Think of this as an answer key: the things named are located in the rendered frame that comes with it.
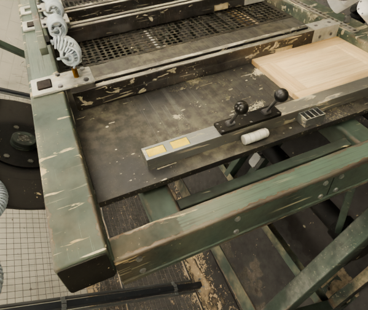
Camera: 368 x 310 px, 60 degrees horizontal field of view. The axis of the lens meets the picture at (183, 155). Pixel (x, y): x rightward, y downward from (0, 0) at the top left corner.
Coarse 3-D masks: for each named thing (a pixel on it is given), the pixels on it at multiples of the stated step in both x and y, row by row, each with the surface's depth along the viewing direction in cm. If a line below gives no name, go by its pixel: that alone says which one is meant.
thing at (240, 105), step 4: (240, 100) 80; (236, 104) 80; (240, 104) 80; (244, 104) 80; (236, 108) 80; (240, 108) 80; (244, 108) 79; (248, 108) 80; (236, 112) 81; (240, 112) 80; (244, 112) 80; (236, 116) 85; (232, 120) 88; (228, 124) 90; (232, 124) 90
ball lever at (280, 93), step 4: (280, 88) 84; (276, 92) 83; (280, 92) 82; (284, 92) 82; (288, 92) 83; (276, 96) 83; (280, 96) 83; (284, 96) 82; (288, 96) 83; (276, 100) 84; (280, 100) 83; (284, 100) 83; (272, 104) 89; (268, 108) 91; (264, 112) 93; (268, 112) 93
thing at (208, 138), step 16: (320, 96) 100; (336, 96) 99; (352, 96) 102; (288, 112) 95; (208, 128) 92; (256, 128) 93; (272, 128) 96; (160, 144) 88; (192, 144) 87; (208, 144) 89; (224, 144) 92; (144, 160) 87; (160, 160) 86; (176, 160) 88
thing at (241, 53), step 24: (312, 24) 129; (336, 24) 128; (216, 48) 119; (240, 48) 118; (264, 48) 122; (72, 72) 101; (120, 72) 110; (144, 72) 110; (168, 72) 112; (192, 72) 116; (216, 72) 120; (96, 96) 107; (120, 96) 110
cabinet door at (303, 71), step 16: (304, 48) 127; (320, 48) 126; (336, 48) 126; (352, 48) 125; (256, 64) 121; (272, 64) 119; (288, 64) 119; (304, 64) 119; (320, 64) 118; (336, 64) 117; (352, 64) 117; (272, 80) 114; (288, 80) 111; (304, 80) 111; (320, 80) 110; (336, 80) 109; (352, 80) 109; (304, 96) 104
